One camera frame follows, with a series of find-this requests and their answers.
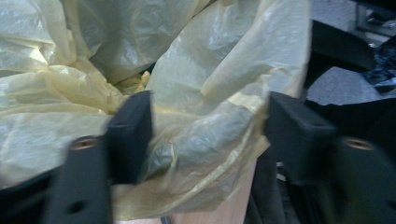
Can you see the yellow plastic bag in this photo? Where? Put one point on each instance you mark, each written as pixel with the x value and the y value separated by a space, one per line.
pixel 202 62

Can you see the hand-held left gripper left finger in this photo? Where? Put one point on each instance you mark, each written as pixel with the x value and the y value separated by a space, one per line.
pixel 127 140

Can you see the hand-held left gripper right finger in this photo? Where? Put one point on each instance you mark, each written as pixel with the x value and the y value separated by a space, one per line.
pixel 299 140

